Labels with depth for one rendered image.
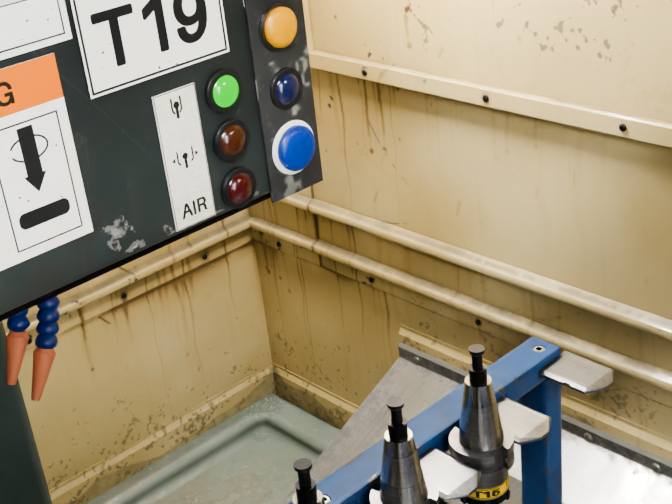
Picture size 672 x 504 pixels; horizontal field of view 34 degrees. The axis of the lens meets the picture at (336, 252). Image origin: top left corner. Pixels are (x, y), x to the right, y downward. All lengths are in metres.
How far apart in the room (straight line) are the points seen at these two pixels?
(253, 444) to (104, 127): 1.62
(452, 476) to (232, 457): 1.17
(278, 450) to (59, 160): 1.61
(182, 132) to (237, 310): 1.51
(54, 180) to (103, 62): 0.07
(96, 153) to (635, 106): 0.91
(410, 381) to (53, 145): 1.33
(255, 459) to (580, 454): 0.73
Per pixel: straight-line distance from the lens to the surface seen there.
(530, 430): 1.12
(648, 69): 1.40
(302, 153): 0.71
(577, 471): 1.69
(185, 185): 0.67
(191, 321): 2.09
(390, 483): 1.00
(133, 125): 0.64
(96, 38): 0.62
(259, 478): 2.13
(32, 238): 0.62
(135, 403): 2.08
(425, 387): 1.86
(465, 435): 1.07
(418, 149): 1.70
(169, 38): 0.65
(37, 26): 0.60
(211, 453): 2.18
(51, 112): 0.61
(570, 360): 1.22
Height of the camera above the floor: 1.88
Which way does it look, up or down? 27 degrees down
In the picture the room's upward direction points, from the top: 6 degrees counter-clockwise
